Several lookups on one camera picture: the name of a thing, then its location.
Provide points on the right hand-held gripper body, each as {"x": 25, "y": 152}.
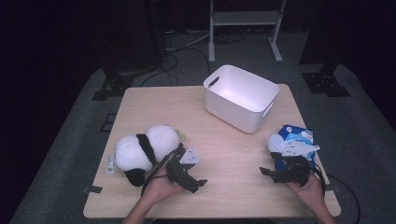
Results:
{"x": 292, "y": 171}

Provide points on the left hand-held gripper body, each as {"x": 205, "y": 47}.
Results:
{"x": 179, "y": 172}

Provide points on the blue wet wipes pack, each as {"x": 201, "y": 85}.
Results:
{"x": 294, "y": 132}

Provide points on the panda plush toy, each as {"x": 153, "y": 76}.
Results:
{"x": 130, "y": 152}

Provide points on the white plastic bin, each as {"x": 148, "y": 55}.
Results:
{"x": 246, "y": 85}

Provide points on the person's left hand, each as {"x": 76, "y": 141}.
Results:
{"x": 160, "y": 188}

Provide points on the person's right hand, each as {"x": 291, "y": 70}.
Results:
{"x": 309, "y": 191}

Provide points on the white round pad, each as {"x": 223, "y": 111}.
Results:
{"x": 274, "y": 141}

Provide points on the grey tape strip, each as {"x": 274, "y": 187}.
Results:
{"x": 331, "y": 187}

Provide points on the black stand base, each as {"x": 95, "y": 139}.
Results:
{"x": 325, "y": 82}
{"x": 113, "y": 85}

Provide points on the white metal stand frame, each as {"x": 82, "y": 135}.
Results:
{"x": 243, "y": 18}

